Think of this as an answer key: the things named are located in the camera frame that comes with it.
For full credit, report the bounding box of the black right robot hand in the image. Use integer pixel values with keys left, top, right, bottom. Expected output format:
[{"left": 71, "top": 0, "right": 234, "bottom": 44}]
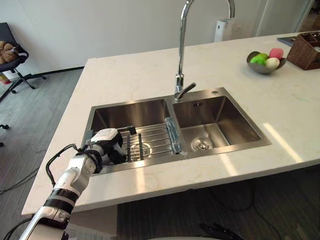
[{"left": 198, "top": 222, "right": 245, "bottom": 240}]

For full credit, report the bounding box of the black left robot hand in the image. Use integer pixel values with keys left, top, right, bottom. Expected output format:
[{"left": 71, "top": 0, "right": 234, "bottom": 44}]
[{"left": 89, "top": 128, "right": 128, "bottom": 165}]

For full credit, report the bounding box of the round sink drain strainer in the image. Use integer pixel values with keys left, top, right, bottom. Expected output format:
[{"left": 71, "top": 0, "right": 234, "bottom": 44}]
[
  {"left": 191, "top": 136, "right": 214, "bottom": 152},
  {"left": 129, "top": 143, "right": 153, "bottom": 161}
]

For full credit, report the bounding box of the stainless steel double sink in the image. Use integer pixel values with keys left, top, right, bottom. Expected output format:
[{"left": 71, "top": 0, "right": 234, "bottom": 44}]
[{"left": 84, "top": 87, "right": 273, "bottom": 176}]

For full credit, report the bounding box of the black chair caster base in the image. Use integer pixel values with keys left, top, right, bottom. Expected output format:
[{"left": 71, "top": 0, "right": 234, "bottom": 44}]
[{"left": 0, "top": 123, "right": 11, "bottom": 148}]

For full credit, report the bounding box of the chrome gooseneck faucet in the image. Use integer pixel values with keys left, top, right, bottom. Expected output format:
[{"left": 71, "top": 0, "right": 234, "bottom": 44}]
[{"left": 173, "top": 0, "right": 236, "bottom": 103}]

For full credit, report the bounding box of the black office chair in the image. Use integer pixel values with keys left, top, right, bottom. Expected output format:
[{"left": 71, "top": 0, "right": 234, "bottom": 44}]
[{"left": 0, "top": 22, "right": 48, "bottom": 103}]

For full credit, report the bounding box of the brown plush item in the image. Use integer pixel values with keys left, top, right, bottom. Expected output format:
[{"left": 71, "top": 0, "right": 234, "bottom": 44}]
[{"left": 0, "top": 40, "right": 20, "bottom": 65}]

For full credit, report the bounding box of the grey metal fruit bowl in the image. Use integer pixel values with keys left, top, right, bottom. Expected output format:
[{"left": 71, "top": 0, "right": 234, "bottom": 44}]
[{"left": 246, "top": 50, "right": 288, "bottom": 75}]

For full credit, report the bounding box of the green apple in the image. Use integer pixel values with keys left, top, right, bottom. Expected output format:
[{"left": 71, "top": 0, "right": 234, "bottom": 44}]
[{"left": 249, "top": 52, "right": 269, "bottom": 67}]

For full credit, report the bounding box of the pale round fruit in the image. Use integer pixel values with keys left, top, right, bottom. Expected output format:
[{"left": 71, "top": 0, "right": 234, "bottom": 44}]
[{"left": 264, "top": 57, "right": 281, "bottom": 70}]

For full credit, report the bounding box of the pink peach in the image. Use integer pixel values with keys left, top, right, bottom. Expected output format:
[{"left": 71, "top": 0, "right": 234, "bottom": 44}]
[{"left": 268, "top": 47, "right": 285, "bottom": 60}]

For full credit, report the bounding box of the brown wicker basket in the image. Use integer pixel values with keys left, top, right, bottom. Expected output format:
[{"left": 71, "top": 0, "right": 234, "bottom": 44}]
[{"left": 286, "top": 32, "right": 320, "bottom": 71}]

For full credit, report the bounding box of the grey flat tray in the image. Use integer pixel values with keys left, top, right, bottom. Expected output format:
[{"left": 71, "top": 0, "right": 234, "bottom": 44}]
[{"left": 276, "top": 36, "right": 301, "bottom": 47}]

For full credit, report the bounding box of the black floor cable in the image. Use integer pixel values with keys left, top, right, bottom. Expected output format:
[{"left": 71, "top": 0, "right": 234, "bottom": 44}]
[{"left": 208, "top": 179, "right": 282, "bottom": 240}]

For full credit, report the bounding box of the wire sink drying rack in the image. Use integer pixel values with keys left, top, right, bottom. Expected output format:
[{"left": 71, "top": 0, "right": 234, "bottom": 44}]
[{"left": 116, "top": 116, "right": 188, "bottom": 161}]

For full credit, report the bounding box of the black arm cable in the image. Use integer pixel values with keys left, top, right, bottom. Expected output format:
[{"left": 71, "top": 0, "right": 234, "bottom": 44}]
[{"left": 45, "top": 143, "right": 85, "bottom": 189}]

